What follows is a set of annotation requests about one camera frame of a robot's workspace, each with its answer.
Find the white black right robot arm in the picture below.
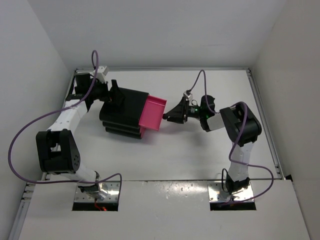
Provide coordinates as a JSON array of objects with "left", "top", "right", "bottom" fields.
[{"left": 162, "top": 95, "right": 262, "bottom": 194}]

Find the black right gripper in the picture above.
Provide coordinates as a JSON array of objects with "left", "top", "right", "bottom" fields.
[{"left": 166, "top": 97, "right": 206, "bottom": 124}]

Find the aluminium frame rail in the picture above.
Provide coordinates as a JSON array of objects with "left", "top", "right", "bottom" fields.
[{"left": 245, "top": 68, "right": 286, "bottom": 180}]

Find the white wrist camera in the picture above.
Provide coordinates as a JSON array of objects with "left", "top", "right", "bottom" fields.
[
  {"left": 93, "top": 66, "right": 109, "bottom": 84},
  {"left": 183, "top": 90, "right": 193, "bottom": 102}
]

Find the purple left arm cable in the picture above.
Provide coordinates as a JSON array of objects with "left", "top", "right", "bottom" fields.
[{"left": 7, "top": 49, "right": 123, "bottom": 185}]

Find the metal base plate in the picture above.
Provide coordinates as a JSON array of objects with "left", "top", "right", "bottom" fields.
[
  {"left": 207, "top": 180, "right": 255, "bottom": 202},
  {"left": 74, "top": 181, "right": 121, "bottom": 204}
]

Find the black drawer cabinet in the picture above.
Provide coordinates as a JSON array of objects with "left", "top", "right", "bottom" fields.
[{"left": 99, "top": 87, "right": 149, "bottom": 139}]

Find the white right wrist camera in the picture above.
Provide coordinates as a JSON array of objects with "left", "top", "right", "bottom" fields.
[{"left": 183, "top": 90, "right": 193, "bottom": 102}]

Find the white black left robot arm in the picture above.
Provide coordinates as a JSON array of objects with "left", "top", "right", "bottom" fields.
[{"left": 35, "top": 72, "right": 125, "bottom": 196}]

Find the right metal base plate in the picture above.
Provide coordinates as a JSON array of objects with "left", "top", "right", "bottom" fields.
[{"left": 207, "top": 180, "right": 255, "bottom": 202}]

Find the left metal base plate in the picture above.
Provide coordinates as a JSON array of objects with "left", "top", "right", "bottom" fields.
[{"left": 74, "top": 181, "right": 121, "bottom": 204}]

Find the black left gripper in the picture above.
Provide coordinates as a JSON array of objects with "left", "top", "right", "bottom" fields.
[{"left": 90, "top": 81, "right": 125, "bottom": 105}]

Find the pink top drawer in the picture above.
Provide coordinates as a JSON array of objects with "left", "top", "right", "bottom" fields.
[{"left": 139, "top": 95, "right": 167, "bottom": 131}]

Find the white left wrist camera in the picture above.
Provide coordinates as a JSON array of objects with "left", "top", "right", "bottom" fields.
[{"left": 93, "top": 66, "right": 109, "bottom": 84}]

